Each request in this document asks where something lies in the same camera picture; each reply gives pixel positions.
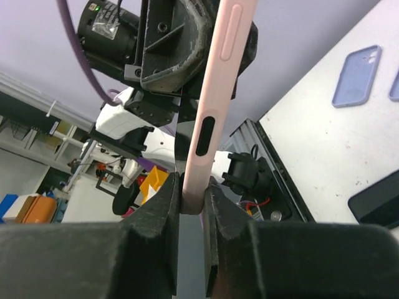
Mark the blue phone case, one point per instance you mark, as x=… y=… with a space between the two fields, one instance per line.
x=357 y=77

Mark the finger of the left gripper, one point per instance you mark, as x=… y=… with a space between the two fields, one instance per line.
x=249 y=54

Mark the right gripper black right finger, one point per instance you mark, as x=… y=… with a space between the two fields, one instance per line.
x=245 y=258

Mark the yellow block background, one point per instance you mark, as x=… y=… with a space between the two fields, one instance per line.
x=152 y=183

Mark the lilac phone case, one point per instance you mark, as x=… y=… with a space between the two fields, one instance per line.
x=394 y=90

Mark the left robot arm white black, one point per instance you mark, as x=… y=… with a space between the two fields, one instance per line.
x=141 y=123

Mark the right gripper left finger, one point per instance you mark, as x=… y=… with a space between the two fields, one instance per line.
x=134 y=258

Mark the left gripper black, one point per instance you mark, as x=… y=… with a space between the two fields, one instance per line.
x=162 y=49

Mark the orange box background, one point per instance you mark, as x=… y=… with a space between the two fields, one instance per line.
x=37 y=209

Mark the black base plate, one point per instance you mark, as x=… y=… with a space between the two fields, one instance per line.
x=282 y=201

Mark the small black phone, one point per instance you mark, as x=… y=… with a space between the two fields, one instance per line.
x=377 y=204

